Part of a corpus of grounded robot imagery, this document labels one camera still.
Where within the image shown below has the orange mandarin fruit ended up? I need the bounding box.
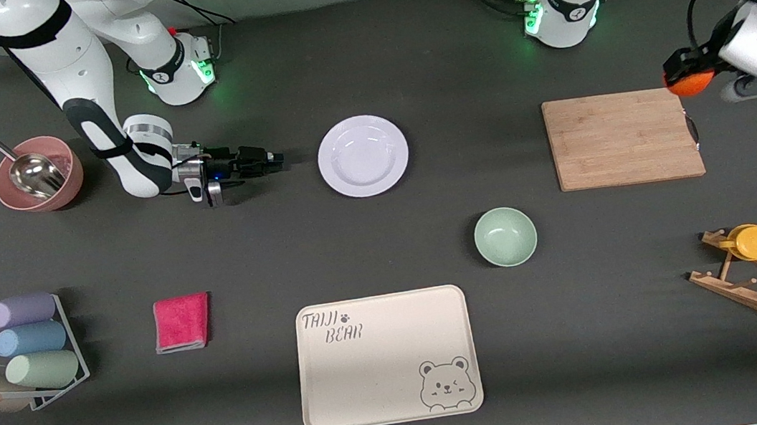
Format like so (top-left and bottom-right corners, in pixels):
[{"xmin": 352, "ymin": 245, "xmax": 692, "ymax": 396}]
[{"xmin": 665, "ymin": 66, "xmax": 718, "ymax": 100}]

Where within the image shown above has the white round plate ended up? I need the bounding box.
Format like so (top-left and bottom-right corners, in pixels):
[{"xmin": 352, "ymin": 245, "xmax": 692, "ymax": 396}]
[{"xmin": 313, "ymin": 110, "xmax": 415, "ymax": 204}]

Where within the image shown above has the wooden cutting board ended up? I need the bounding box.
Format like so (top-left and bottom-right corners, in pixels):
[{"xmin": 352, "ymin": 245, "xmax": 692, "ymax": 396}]
[{"xmin": 541, "ymin": 83, "xmax": 708, "ymax": 195}]

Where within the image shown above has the pink bowl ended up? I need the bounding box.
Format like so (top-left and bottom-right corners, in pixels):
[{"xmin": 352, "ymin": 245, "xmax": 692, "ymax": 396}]
[{"xmin": 0, "ymin": 131, "xmax": 89, "ymax": 219}]

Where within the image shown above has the pink folded cloth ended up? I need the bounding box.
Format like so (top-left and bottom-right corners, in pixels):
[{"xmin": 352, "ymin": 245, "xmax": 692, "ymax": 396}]
[{"xmin": 149, "ymin": 291, "xmax": 216, "ymax": 355}]

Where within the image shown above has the metal scoop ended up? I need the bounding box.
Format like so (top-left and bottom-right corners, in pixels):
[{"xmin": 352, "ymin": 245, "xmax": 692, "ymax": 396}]
[{"xmin": 0, "ymin": 126, "xmax": 69, "ymax": 205}]

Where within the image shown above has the yellow mug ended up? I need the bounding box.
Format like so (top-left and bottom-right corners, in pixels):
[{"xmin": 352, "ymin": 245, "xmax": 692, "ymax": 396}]
[{"xmin": 716, "ymin": 222, "xmax": 757, "ymax": 266}]

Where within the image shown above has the beige bear print tray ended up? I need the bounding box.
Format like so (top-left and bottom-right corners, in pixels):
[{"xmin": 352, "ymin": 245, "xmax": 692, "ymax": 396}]
[{"xmin": 288, "ymin": 282, "xmax": 487, "ymax": 425}]

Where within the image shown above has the purple cup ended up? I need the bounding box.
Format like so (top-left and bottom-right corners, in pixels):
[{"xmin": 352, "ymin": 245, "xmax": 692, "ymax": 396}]
[{"xmin": 0, "ymin": 289, "xmax": 59, "ymax": 330}]

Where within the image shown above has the pale green bowl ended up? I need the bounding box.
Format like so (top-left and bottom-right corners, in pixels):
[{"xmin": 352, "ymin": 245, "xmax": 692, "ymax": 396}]
[{"xmin": 471, "ymin": 203, "xmax": 541, "ymax": 272}]

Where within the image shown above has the blue cup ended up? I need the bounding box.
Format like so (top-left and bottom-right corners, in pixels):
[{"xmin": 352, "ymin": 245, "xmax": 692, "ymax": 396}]
[{"xmin": 0, "ymin": 318, "xmax": 70, "ymax": 360}]

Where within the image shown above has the green cup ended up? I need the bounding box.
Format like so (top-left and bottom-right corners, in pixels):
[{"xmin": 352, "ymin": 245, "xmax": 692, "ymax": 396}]
[{"xmin": 3, "ymin": 346, "xmax": 83, "ymax": 395}]

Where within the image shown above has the black right arm base cable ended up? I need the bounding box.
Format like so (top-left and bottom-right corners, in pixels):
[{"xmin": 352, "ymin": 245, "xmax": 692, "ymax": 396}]
[{"xmin": 163, "ymin": 0, "xmax": 242, "ymax": 69}]

